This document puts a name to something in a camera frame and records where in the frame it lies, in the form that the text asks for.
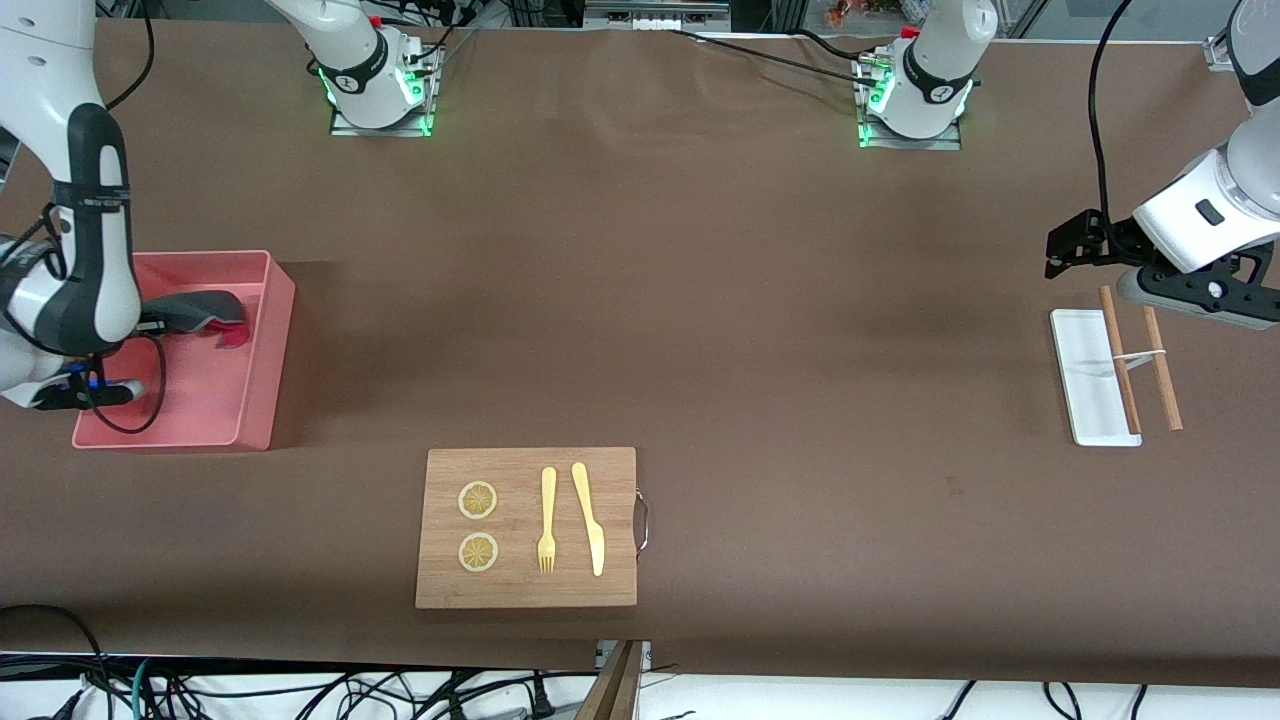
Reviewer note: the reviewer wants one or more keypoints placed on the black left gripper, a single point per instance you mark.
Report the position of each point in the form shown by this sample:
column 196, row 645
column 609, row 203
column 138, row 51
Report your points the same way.
column 1118, row 238

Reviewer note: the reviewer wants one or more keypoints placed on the grey and red cloth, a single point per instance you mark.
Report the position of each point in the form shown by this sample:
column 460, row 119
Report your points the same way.
column 200, row 308

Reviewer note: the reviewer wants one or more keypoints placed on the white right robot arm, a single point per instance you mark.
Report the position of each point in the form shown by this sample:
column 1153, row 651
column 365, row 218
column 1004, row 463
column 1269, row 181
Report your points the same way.
column 40, row 60

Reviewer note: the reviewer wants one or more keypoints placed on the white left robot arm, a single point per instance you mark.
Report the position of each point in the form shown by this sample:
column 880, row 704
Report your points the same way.
column 940, row 60

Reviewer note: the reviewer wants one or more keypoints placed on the white band around sticks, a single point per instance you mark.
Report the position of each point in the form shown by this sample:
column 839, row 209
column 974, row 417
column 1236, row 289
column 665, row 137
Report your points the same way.
column 1140, row 355

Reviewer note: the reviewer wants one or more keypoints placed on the pink plastic bin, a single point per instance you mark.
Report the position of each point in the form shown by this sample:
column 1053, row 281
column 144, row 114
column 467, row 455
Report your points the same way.
column 255, row 400

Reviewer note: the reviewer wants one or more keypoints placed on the white rectangular tray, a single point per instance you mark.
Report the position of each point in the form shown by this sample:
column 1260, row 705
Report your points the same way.
column 1090, row 400

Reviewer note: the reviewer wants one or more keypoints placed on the red orange object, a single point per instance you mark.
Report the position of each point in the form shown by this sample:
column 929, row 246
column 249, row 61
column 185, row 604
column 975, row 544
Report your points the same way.
column 845, row 10

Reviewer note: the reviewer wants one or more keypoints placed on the lemon slice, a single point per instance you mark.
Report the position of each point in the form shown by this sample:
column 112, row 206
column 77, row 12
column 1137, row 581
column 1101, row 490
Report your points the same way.
column 478, row 500
column 478, row 552

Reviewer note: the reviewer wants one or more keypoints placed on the yellow plastic fork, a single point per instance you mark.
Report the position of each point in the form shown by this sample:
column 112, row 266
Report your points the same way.
column 548, row 500

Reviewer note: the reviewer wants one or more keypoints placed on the wooden cutting board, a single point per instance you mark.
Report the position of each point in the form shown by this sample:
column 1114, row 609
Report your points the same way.
column 525, row 590

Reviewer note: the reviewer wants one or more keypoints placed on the yellow plastic knife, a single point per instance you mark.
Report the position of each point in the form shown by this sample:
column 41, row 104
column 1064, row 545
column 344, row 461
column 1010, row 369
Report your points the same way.
column 590, row 520

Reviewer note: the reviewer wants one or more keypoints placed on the grey metal device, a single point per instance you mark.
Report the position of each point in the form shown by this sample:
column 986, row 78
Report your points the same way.
column 655, row 15

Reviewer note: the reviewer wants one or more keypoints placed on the black power plug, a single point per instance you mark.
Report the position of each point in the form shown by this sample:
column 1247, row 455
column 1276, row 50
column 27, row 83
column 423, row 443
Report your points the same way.
column 540, row 700

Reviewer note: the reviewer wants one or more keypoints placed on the wooden board piece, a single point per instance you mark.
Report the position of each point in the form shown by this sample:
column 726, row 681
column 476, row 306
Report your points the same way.
column 615, row 690

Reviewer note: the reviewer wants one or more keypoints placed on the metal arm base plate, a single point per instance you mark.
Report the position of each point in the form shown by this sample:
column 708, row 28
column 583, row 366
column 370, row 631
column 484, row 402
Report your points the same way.
column 910, row 144
column 380, row 132

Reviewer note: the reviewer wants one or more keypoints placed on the small metal bracket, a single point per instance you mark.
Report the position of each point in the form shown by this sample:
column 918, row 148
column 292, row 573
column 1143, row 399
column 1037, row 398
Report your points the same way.
column 645, row 655

